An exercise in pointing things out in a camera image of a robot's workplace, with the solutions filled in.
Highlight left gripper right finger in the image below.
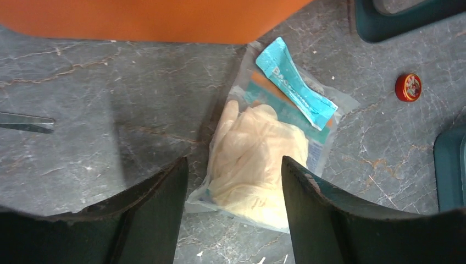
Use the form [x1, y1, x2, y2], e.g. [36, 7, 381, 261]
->
[281, 156, 465, 263]

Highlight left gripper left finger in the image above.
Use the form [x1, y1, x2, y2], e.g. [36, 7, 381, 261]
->
[1, 157, 189, 263]

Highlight bagged latex gloves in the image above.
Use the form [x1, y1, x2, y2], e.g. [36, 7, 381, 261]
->
[185, 42, 359, 233]

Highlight orange medicine kit box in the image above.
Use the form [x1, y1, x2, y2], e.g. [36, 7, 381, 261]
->
[1, 0, 307, 44]

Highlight teal sachet near gloves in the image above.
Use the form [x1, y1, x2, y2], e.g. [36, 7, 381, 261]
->
[256, 37, 338, 131]

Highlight teal plastic tray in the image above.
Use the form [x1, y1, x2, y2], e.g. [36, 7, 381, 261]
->
[354, 1, 465, 212]

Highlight orange handled small scissors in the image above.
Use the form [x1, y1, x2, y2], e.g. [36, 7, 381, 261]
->
[1, 112, 56, 134]

